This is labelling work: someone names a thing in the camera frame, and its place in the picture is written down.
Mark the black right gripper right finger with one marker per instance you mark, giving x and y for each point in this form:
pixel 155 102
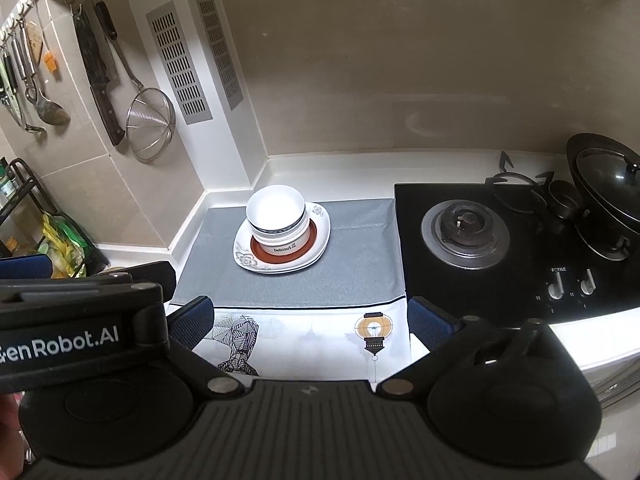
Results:
pixel 449 340

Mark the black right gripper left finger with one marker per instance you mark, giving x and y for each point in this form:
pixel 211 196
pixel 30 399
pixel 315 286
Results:
pixel 187 327

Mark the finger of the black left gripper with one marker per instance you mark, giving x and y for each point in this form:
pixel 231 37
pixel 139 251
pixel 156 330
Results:
pixel 25 267

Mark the large white floral plate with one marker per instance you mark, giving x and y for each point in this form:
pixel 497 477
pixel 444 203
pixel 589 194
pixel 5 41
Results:
pixel 244 257

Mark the light blue ceramic bowl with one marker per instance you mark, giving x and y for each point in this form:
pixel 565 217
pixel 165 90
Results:
pixel 281 237

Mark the white bowl blue rim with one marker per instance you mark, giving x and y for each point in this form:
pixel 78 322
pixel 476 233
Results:
pixel 275 208

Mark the brown round plate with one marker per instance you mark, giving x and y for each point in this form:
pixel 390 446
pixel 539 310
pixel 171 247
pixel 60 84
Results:
pixel 288 252

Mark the hanging kitchen cleaver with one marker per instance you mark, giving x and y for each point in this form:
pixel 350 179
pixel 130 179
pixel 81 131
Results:
pixel 96 72

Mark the person's left hand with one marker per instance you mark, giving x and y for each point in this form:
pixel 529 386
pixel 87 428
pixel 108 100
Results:
pixel 12 448

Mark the yellow green snack bag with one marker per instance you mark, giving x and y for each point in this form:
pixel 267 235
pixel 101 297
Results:
pixel 70 252

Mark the white illustrated cloth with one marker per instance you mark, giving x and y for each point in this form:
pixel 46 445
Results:
pixel 368 343

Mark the silver gas burner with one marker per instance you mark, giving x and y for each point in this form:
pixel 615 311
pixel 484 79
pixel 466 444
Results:
pixel 465 234

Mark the grey place mat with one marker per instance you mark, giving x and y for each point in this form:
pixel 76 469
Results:
pixel 349 257

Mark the black metal storage rack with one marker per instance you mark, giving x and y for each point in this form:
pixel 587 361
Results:
pixel 24 201

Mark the black gas stove top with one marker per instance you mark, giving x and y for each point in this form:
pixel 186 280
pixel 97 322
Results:
pixel 517 287

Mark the left stove knob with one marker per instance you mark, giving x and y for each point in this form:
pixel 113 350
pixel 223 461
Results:
pixel 556 286

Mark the stove knob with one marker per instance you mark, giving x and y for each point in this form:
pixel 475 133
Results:
pixel 587 284
pixel 556 286

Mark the right stove knob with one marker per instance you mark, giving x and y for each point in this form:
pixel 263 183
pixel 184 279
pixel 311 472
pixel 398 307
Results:
pixel 587 284

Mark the hanging metal tongs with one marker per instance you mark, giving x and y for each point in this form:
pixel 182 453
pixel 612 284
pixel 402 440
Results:
pixel 9 91

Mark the black pan support grate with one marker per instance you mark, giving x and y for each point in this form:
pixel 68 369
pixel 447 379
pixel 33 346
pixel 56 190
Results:
pixel 519 193

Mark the metal mesh strainer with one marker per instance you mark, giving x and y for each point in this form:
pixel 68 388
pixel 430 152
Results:
pixel 151 117

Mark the black wok with lid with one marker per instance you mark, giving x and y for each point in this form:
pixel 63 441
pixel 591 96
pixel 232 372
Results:
pixel 607 174

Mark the white wall vent grille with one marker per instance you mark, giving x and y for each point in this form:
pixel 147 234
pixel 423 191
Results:
pixel 177 62

